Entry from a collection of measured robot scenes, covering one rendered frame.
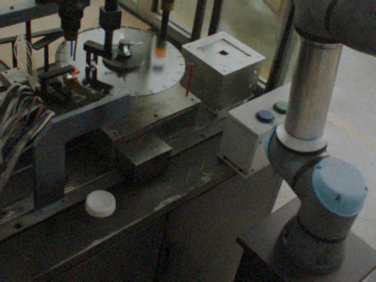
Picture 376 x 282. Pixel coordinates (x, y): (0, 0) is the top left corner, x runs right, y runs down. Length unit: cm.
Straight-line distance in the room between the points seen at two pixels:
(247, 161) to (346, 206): 34
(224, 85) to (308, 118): 45
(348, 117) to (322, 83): 206
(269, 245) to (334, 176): 24
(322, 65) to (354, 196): 28
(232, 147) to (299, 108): 33
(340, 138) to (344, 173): 179
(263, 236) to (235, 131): 27
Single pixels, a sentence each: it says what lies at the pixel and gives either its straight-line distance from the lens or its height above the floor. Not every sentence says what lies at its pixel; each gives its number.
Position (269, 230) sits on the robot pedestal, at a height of 75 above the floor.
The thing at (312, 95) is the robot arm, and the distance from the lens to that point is 112.
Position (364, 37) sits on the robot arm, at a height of 132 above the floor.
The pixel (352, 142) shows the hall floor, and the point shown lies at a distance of 298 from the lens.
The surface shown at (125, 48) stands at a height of 100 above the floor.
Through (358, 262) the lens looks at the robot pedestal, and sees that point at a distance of 136.
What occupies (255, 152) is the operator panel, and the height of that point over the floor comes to 83.
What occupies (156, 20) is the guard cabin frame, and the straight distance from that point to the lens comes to 200.
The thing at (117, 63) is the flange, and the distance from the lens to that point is 139.
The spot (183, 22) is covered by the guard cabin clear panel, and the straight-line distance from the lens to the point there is 192.
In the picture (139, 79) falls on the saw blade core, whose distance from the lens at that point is 135.
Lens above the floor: 171
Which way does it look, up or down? 37 degrees down
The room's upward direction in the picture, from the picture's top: 8 degrees clockwise
